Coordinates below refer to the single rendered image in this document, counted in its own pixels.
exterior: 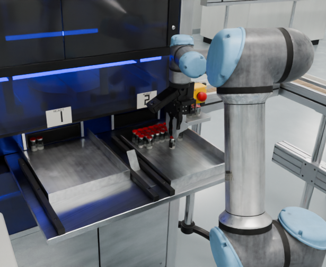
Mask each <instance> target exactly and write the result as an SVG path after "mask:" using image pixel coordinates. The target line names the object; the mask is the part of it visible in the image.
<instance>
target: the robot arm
mask: <svg viewBox="0 0 326 267"><path fill-rule="evenodd" d="M193 47H194V44H193V37H192V36H190V35H186V34H176V35H173V36H172V37H171V44H170V65H169V87H168V88H166V89H165V90H163V91H162V92H161V93H160V94H158V95H157V96H156V97H154V98H153V99H151V100H150V101H148V102H147V103H146V105H147V107H148V109H149V110H150V111H151V112H153V113H156V112H157V111H159V110H160V109H161V108H163V107H165V108H164V116H165V122H166V127H167V130H168V133H169V135H170V136H173V138H174V140H176V139H177V137H178V135H179V133H181V132H183V131H184V130H186V129H188V127H189V125H188V124H187V123H185V122H184V118H183V116H182V115H183V114H184V115H186V114H193V113H195V111H196V99H194V98H193V94H194V87H195V82H194V81H191V78H199V77H200V76H202V75H203V74H206V75H207V80H208V82H209V84H210V85H211V86H213V87H216V94H217V96H218V97H219V98H220V99H221V100H223V102H224V152H225V210H224V211H223V212H222V213H221V214H220V215H219V216H218V227H217V226H215V227H213V228H212V229H211V230H210V233H209V240H210V246H211V250H212V254H213V257H214V260H215V263H216V265H217V267H322V265H323V262H324V258H325V255H326V222H325V221H324V220H323V219H322V218H321V217H320V216H318V215H317V214H315V213H313V212H311V211H309V210H307V209H304V208H300V207H286V208H284V209H282V210H281V212H280V213H279V214H278V219H274V220H272V217H271V216H270V215H269V214H268V213H267V212H266V211H265V132H266V100H267V99H268V98H269V97H270V96H271V95H272V94H273V84H278V83H287V82H291V81H294V80H297V79H299V78H300V77H302V76H303V75H305V74H306V73H307V72H308V70H309V69H310V68H311V66H312V64H313V60H314V47H313V44H312V42H311V41H310V39H309V38H308V37H307V36H306V35H305V34H304V33H303V32H301V31H299V30H296V29H293V28H285V27H282V28H243V27H237V28H232V29H222V30H220V31H219V32H218V33H216V35H215V36H214V38H213V39H212V42H211V44H210V46H209V49H194V48H193ZM192 104H195V108H194V110H193V111H191V110H192V107H191V105H192ZM172 131H173V133H172Z"/></svg>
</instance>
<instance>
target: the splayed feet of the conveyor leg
mask: <svg viewBox="0 0 326 267"><path fill-rule="evenodd" d="M178 228H181V231H182V232H183V233H184V234H192V233H196V234H198V235H200V236H202V237H204V238H206V239H207V240H209V233H210V232H209V231H207V230H205V229H203V228H201V227H199V226H196V225H195V222H194V221H192V225H190V226H187V225H185V224H184V220H183V221H179V222H178Z"/></svg>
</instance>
